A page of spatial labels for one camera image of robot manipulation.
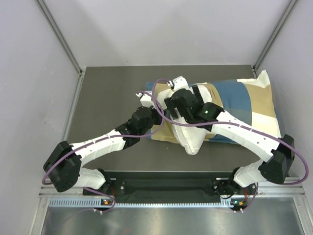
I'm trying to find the grey slotted cable duct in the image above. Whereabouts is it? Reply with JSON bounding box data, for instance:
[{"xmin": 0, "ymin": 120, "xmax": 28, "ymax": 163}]
[{"xmin": 48, "ymin": 198, "xmax": 247, "ymax": 209}]

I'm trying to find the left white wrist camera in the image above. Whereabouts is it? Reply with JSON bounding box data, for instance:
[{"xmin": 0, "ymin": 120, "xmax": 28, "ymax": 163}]
[{"xmin": 136, "ymin": 91, "xmax": 155, "ymax": 108}]

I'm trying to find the right aluminium frame post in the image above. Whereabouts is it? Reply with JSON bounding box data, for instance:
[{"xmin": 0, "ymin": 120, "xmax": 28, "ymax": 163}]
[{"xmin": 252, "ymin": 0, "xmax": 299, "ymax": 74}]

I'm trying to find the purple cable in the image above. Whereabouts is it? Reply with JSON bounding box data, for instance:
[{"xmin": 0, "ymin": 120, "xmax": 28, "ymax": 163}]
[
  {"xmin": 42, "ymin": 90, "xmax": 165, "ymax": 186},
  {"xmin": 151, "ymin": 78, "xmax": 309, "ymax": 184}
]

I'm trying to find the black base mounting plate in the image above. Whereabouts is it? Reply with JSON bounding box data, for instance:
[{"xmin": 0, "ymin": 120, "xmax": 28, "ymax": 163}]
[{"xmin": 83, "ymin": 170, "xmax": 266, "ymax": 196}]

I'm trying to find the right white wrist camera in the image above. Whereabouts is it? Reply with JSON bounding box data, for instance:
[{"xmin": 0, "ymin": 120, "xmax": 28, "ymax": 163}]
[{"xmin": 167, "ymin": 76, "xmax": 189, "ymax": 92}]

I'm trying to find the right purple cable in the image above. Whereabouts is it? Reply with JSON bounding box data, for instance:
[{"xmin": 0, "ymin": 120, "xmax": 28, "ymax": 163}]
[{"xmin": 151, "ymin": 78, "xmax": 309, "ymax": 184}]

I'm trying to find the left aluminium frame post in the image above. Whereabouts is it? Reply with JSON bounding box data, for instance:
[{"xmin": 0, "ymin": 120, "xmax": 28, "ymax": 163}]
[{"xmin": 36, "ymin": 0, "xmax": 84, "ymax": 74}]

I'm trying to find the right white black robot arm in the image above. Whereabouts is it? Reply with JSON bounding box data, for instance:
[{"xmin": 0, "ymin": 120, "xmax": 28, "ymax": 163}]
[{"xmin": 164, "ymin": 86, "xmax": 294, "ymax": 194}]

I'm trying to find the checkered blue beige white pillowcase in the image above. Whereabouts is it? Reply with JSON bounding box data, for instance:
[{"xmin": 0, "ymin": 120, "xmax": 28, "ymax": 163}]
[{"xmin": 148, "ymin": 70, "xmax": 281, "ymax": 144}]

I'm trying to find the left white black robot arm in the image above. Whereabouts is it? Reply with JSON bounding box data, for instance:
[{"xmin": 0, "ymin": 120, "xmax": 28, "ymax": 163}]
[{"xmin": 43, "ymin": 106, "xmax": 163, "ymax": 194}]

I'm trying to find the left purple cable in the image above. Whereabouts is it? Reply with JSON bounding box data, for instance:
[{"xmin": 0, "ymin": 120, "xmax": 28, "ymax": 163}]
[{"xmin": 42, "ymin": 90, "xmax": 165, "ymax": 186}]

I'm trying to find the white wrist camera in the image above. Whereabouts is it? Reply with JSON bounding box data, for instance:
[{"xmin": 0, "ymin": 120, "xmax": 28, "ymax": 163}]
[
  {"xmin": 167, "ymin": 76, "xmax": 189, "ymax": 92},
  {"xmin": 136, "ymin": 91, "xmax": 155, "ymax": 108}
]

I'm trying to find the white pillow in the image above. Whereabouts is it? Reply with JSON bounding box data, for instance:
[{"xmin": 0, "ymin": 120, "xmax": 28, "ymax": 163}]
[{"xmin": 151, "ymin": 83, "xmax": 223, "ymax": 155}]

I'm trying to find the aluminium frame post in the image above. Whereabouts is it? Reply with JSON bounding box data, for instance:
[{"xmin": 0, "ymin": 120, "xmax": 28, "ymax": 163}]
[
  {"xmin": 252, "ymin": 0, "xmax": 299, "ymax": 74},
  {"xmin": 36, "ymin": 0, "xmax": 84, "ymax": 74}
]

